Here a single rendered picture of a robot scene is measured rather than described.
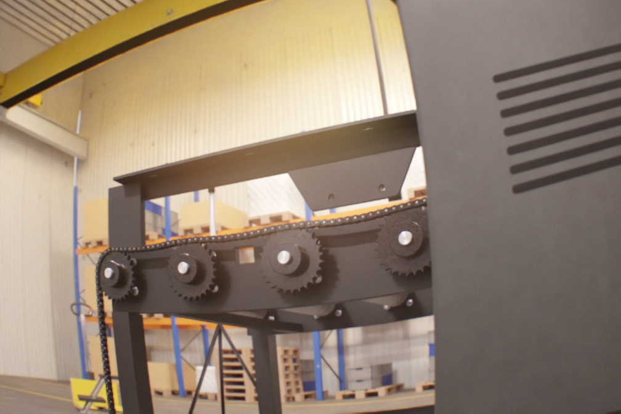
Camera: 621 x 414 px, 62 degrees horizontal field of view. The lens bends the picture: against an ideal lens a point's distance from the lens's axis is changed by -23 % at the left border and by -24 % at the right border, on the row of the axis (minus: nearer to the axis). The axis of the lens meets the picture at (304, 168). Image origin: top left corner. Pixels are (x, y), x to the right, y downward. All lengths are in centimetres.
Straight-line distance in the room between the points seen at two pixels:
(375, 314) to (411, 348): 830
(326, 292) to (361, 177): 30
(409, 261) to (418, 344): 932
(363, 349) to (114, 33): 698
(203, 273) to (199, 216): 942
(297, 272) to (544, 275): 122
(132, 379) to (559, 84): 166
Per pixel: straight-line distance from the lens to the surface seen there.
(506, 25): 44
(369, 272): 156
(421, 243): 145
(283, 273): 156
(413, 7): 47
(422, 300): 248
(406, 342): 1084
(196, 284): 171
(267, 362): 268
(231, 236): 166
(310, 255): 156
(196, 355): 1261
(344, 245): 159
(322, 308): 242
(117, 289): 189
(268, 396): 268
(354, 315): 256
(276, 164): 174
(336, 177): 165
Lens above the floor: 56
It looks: 19 degrees up
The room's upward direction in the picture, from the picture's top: 4 degrees counter-clockwise
